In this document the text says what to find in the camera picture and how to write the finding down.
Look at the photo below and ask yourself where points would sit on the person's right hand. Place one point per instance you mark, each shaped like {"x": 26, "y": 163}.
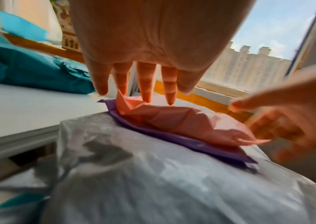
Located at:
{"x": 302, "y": 113}

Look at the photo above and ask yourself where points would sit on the person's left hand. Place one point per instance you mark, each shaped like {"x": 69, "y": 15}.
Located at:
{"x": 160, "y": 32}

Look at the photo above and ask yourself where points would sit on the purple plastic package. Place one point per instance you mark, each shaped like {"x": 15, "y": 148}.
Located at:
{"x": 230, "y": 157}

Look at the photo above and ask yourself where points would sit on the pink plastic package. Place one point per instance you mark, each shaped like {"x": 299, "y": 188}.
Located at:
{"x": 191, "y": 122}

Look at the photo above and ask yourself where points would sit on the grey-white mailer bag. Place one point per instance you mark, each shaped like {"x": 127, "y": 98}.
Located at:
{"x": 174, "y": 192}

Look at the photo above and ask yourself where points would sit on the white framed window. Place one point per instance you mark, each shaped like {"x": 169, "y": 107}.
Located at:
{"x": 315, "y": 39}

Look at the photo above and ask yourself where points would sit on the yellow tape strip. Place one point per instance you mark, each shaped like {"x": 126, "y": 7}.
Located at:
{"x": 213, "y": 105}

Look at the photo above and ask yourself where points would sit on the colourful printed paper box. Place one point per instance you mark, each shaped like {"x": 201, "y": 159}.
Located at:
{"x": 69, "y": 41}

